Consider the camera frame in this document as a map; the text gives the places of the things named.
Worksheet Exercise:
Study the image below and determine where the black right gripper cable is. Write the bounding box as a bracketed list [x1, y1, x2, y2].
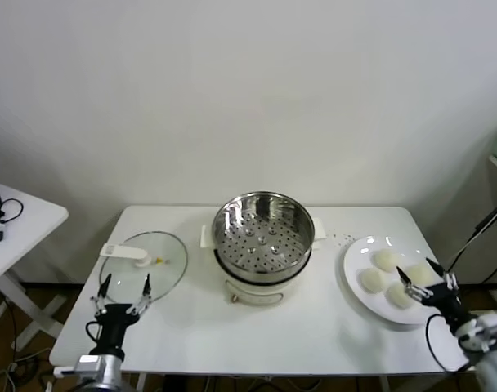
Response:
[425, 313, 471, 373]

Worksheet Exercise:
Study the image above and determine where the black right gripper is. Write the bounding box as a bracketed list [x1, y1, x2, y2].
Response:
[395, 256, 470, 332]

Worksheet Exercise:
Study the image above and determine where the glass lid with white handle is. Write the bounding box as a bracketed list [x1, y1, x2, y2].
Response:
[99, 230, 189, 305]

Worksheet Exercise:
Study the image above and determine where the white round plate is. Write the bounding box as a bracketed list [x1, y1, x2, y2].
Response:
[342, 234, 448, 326]

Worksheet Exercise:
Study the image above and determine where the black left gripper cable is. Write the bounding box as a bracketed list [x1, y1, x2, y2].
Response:
[84, 320, 105, 348]

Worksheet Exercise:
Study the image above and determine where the white electric cooker pot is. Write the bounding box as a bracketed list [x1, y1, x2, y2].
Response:
[199, 216, 328, 307]

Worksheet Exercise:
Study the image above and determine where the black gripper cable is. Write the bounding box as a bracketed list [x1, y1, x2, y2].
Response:
[84, 320, 105, 348]
[425, 313, 471, 373]

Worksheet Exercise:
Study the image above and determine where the black floor cable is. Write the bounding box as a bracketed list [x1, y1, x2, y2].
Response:
[1, 296, 20, 352]

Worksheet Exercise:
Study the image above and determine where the white folding side table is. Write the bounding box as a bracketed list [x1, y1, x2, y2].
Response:
[0, 181, 69, 354]

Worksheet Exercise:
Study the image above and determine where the stainless steel steamer basket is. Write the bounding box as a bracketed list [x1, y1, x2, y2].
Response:
[211, 190, 316, 285]

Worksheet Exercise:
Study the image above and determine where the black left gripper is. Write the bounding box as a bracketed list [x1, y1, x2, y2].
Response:
[89, 273, 152, 356]

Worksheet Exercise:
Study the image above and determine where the white steamed baozi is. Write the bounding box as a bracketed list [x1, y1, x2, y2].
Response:
[372, 248, 401, 274]
[385, 282, 417, 310]
[403, 263, 437, 287]
[357, 268, 387, 294]

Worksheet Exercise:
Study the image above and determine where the black looped cable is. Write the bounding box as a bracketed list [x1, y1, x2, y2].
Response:
[0, 198, 25, 225]

